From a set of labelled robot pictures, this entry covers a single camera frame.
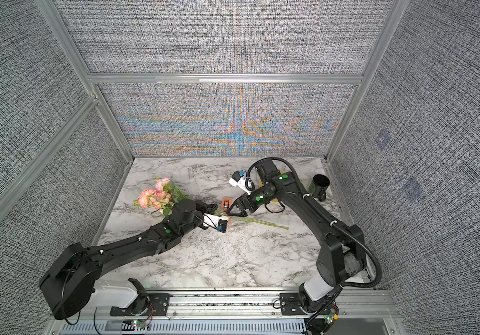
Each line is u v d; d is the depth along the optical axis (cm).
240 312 73
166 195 81
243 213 67
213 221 69
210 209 76
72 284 41
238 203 66
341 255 43
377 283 42
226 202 95
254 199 68
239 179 69
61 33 74
